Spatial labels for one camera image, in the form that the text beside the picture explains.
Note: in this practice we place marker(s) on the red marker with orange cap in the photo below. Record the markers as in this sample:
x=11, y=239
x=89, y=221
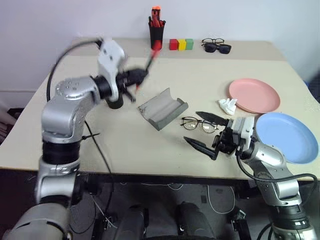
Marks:
x=156, y=15

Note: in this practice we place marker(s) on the pink plate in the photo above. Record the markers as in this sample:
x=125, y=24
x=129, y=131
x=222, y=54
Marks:
x=253, y=95

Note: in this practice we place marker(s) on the open grey glasses case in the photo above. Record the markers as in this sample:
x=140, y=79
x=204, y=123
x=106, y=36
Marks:
x=162, y=112

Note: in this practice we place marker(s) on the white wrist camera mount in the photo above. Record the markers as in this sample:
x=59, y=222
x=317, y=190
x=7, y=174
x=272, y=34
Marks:
x=243, y=127
x=110, y=57

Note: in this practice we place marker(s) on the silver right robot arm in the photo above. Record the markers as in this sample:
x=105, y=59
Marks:
x=271, y=156

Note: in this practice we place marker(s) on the yellow cube block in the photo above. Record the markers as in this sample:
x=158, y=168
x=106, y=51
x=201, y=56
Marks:
x=182, y=45

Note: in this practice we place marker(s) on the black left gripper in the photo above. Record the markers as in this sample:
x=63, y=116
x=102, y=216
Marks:
x=123, y=81

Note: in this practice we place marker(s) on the green cube block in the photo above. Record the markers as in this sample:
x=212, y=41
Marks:
x=189, y=44

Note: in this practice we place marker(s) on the red cube block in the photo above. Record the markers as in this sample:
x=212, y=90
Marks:
x=173, y=45

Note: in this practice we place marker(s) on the dark rounded shape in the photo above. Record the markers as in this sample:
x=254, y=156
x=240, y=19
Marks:
x=132, y=222
x=195, y=222

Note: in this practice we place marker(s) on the black-framed clear glasses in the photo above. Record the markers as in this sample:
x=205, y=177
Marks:
x=212, y=39

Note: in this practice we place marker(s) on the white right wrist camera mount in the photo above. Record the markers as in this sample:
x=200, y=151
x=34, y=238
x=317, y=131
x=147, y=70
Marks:
x=243, y=127

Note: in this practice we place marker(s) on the black sunglasses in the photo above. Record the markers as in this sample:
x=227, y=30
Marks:
x=217, y=48

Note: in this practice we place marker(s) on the black mesh pen holder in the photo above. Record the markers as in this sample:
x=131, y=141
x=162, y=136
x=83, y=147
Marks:
x=156, y=32

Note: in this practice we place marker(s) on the black marker with red ends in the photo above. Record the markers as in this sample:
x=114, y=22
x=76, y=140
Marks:
x=150, y=60

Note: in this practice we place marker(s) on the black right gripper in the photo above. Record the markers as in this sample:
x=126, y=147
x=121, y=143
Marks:
x=225, y=141

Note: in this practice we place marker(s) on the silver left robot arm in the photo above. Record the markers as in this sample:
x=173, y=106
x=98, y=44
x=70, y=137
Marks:
x=65, y=112

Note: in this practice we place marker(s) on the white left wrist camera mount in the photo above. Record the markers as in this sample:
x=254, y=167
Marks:
x=110, y=57

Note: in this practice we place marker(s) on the thin-framed clear glasses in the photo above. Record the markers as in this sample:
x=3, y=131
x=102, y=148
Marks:
x=200, y=121

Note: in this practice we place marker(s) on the crumpled white tissue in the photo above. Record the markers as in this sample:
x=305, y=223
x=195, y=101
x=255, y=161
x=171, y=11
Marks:
x=228, y=105

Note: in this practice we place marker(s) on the small black cup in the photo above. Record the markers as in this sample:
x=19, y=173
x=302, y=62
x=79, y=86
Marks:
x=115, y=103

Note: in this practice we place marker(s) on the blue plate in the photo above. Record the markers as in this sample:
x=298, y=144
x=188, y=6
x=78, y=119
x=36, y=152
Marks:
x=285, y=137

